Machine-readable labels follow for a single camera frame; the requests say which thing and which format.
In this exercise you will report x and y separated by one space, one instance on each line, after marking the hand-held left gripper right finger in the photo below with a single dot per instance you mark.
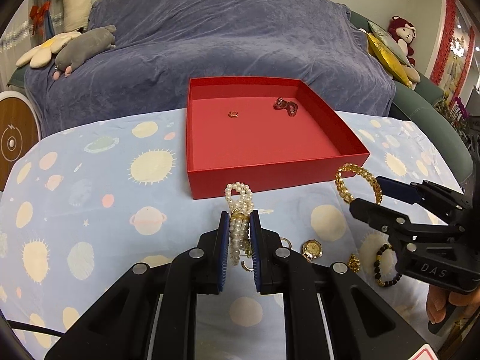
255 249

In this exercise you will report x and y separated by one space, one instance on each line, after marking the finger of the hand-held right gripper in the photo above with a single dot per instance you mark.
378 215
397 189

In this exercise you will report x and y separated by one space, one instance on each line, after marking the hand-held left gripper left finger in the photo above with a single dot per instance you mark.
224 249

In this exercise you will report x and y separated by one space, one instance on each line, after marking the gold leaf bangle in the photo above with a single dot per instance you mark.
343 191

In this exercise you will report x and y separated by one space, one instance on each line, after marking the gold wrist watch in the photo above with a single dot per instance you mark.
312 249

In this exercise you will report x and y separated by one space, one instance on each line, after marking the red square box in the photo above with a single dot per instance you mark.
262 146

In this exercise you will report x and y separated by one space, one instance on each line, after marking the person's right hand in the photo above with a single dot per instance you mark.
437 305

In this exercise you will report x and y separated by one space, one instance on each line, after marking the purple flower plant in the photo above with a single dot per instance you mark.
459 112

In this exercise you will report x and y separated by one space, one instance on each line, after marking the blue planet print tablecloth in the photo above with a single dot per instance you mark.
112 232

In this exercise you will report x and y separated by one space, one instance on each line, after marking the cream plush toy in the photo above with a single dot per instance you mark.
411 77

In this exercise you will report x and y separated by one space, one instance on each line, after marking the gold shiny pillow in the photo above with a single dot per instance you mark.
388 58

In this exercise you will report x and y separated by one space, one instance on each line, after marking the red paper window decoration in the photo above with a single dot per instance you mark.
442 45

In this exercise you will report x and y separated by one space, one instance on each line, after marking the grey green pillow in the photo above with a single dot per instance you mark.
386 35

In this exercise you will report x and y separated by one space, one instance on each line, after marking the red monkey plush toy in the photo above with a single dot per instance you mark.
403 33

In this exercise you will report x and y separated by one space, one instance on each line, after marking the blue covered sofa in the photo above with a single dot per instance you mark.
225 37

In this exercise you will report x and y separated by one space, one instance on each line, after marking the round white wooden appliance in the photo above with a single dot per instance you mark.
17 142

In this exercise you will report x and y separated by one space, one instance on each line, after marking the grey plush animal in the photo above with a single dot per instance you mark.
80 47

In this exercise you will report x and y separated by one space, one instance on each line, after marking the white flower plush cushion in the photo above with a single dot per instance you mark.
41 52

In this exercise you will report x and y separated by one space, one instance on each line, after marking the tall white plush toy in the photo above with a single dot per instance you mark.
77 3

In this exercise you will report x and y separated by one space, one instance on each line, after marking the blue curtain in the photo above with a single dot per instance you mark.
50 7

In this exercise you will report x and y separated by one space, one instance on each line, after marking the red bow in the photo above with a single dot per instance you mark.
39 12

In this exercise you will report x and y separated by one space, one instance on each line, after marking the white sheer curtain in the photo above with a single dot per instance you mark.
18 18

